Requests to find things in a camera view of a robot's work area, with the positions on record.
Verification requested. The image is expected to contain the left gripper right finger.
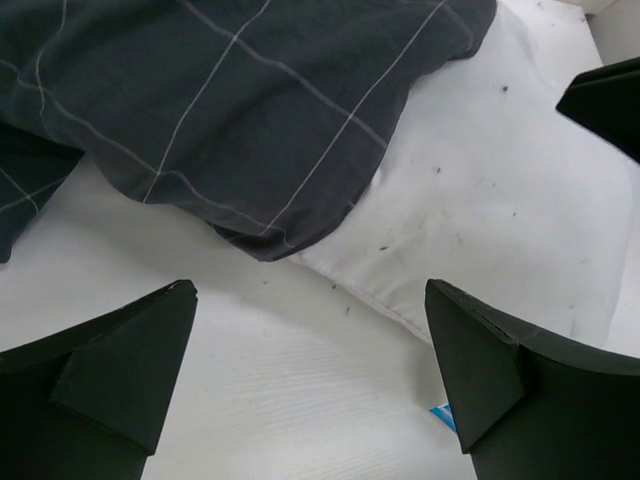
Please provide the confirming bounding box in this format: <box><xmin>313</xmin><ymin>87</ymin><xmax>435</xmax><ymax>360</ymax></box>
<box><xmin>425</xmin><ymin>280</ymin><xmax>639</xmax><ymax>480</ymax></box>

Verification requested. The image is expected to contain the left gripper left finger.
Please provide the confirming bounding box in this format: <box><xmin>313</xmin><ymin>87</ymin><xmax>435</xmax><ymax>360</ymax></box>
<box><xmin>1</xmin><ymin>280</ymin><xmax>197</xmax><ymax>479</ymax></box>

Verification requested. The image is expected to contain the blue white pillow label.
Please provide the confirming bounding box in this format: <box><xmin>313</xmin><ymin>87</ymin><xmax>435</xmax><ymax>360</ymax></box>
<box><xmin>429</xmin><ymin>404</ymin><xmax>457</xmax><ymax>433</ymax></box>

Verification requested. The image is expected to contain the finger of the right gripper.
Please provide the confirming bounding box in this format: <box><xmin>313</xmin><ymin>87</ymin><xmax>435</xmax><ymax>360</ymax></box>
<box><xmin>556</xmin><ymin>57</ymin><xmax>640</xmax><ymax>163</ymax></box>

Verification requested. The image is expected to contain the dark grey checked pillowcase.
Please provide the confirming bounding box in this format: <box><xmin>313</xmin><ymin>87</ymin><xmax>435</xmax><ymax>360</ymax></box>
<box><xmin>1</xmin><ymin>1</ymin><xmax>497</xmax><ymax>261</ymax></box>

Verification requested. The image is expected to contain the white pillow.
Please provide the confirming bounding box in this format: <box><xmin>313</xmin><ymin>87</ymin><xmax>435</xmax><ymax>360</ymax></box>
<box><xmin>295</xmin><ymin>1</ymin><xmax>639</xmax><ymax>345</ymax></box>

